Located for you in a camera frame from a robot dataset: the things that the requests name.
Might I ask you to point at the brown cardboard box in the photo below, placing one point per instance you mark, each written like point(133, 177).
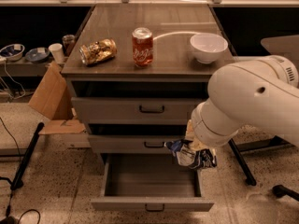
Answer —
point(53, 101)

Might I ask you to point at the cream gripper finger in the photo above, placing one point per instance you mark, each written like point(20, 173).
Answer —
point(189, 134)

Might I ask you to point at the grey bottom drawer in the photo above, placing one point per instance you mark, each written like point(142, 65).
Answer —
point(151, 183)

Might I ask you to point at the grey top drawer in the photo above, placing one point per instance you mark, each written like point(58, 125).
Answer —
point(95, 110)

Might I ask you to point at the blue chip bag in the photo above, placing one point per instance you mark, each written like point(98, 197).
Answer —
point(193, 159)

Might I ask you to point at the white paper cup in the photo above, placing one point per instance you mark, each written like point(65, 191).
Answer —
point(56, 50)

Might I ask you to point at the blue bowl left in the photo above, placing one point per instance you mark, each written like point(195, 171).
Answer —
point(12, 52)

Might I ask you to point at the black stand leg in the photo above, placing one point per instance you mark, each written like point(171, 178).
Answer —
point(17, 182)
point(250, 180)

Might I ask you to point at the grey drawer cabinet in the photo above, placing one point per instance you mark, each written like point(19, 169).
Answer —
point(145, 94)

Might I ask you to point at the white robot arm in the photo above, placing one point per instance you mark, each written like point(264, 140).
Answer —
point(262, 93)

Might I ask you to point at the dark glass jar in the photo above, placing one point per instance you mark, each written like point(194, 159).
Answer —
point(68, 42)

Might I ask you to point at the blue bowl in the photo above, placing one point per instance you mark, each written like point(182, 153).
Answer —
point(37, 55)
point(12, 52)

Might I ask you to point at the grey drawer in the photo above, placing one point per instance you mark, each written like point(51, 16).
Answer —
point(151, 183)
point(95, 110)
point(131, 143)

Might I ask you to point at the black chair base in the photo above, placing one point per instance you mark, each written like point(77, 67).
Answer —
point(279, 191)

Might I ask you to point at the red soda can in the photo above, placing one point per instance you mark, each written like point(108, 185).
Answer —
point(142, 41)

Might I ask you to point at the dark side table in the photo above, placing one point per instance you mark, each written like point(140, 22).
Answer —
point(287, 46)

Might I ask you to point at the white bowl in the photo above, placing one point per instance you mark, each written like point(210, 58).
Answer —
point(207, 47)

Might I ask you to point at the black right stand leg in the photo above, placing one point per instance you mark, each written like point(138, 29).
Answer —
point(250, 180)

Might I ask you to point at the black left stand leg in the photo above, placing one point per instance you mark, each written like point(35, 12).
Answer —
point(17, 182)

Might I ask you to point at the grey middle drawer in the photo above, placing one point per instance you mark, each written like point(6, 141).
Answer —
point(131, 143)

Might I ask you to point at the blue bowl right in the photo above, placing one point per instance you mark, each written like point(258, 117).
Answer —
point(37, 55)

